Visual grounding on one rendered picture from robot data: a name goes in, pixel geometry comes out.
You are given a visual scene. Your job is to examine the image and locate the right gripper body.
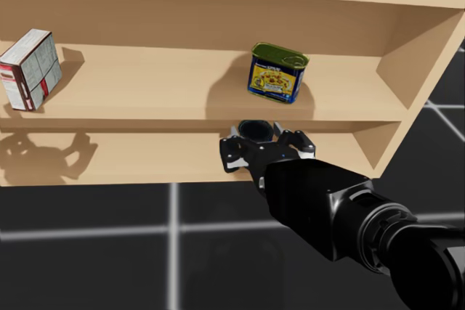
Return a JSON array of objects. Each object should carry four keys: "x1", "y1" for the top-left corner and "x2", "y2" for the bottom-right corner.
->
[{"x1": 240, "y1": 141, "x2": 373, "y2": 263}]

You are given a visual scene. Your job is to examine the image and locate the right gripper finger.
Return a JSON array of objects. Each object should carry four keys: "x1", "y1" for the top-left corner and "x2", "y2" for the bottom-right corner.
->
[
  {"x1": 272, "y1": 121, "x2": 317, "y2": 160},
  {"x1": 219, "y1": 125, "x2": 252, "y2": 174}
]

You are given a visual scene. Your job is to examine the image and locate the green and blue rectangular can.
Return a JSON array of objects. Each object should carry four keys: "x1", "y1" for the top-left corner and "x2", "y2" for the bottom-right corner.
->
[{"x1": 247, "y1": 41, "x2": 311, "y2": 105}]

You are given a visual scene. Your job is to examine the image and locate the pale wooden shelf unit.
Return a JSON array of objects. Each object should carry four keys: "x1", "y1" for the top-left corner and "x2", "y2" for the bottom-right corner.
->
[{"x1": 0, "y1": 0, "x2": 465, "y2": 188}]

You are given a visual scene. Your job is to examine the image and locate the red and white carton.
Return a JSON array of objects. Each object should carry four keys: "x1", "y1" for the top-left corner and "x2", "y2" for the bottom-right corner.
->
[{"x1": 0, "y1": 28, "x2": 63, "y2": 112}]

